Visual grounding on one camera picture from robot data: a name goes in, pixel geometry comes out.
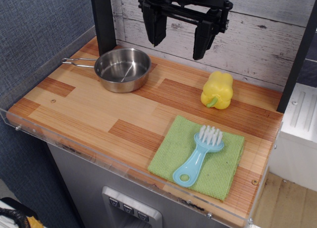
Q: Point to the clear acrylic table guard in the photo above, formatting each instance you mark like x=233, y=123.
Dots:
x=71, y=108

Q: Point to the white toy sink unit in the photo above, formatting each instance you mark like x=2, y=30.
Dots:
x=294, y=155

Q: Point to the yellow toy capsicum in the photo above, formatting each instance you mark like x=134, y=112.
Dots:
x=218, y=91

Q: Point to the stainless steel pot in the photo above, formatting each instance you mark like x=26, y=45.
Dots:
x=120, y=70

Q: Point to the black vertical post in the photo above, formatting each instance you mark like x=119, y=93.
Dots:
x=299, y=60
x=104, y=26

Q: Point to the silver toy fridge cabinet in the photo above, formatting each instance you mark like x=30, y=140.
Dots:
x=85, y=176

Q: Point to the grey dispenser button panel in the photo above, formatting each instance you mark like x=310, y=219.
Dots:
x=126, y=212

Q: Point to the light blue scrub brush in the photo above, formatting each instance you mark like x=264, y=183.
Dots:
x=208, y=140

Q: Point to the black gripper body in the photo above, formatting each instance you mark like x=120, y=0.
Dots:
x=194, y=11

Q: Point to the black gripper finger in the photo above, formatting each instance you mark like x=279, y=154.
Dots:
x=155, y=23
x=205, y=33

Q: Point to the black vertical post right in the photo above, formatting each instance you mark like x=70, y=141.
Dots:
x=299, y=60

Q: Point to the black vertical post left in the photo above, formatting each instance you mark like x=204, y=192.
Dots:
x=104, y=26

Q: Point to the green cloth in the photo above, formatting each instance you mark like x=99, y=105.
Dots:
x=207, y=169

